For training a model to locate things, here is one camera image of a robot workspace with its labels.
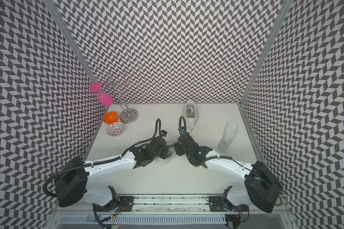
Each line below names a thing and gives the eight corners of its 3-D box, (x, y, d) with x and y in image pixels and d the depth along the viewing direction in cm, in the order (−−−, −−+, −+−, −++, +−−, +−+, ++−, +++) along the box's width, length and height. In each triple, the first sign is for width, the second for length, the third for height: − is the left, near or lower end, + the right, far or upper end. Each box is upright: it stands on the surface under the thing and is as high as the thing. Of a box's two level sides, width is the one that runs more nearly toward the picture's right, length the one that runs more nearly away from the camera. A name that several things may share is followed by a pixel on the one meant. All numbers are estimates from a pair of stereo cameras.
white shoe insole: (217, 148, 94) (217, 147, 93) (227, 121, 109) (227, 120, 107) (229, 154, 92) (230, 152, 90) (238, 125, 106) (238, 124, 105)
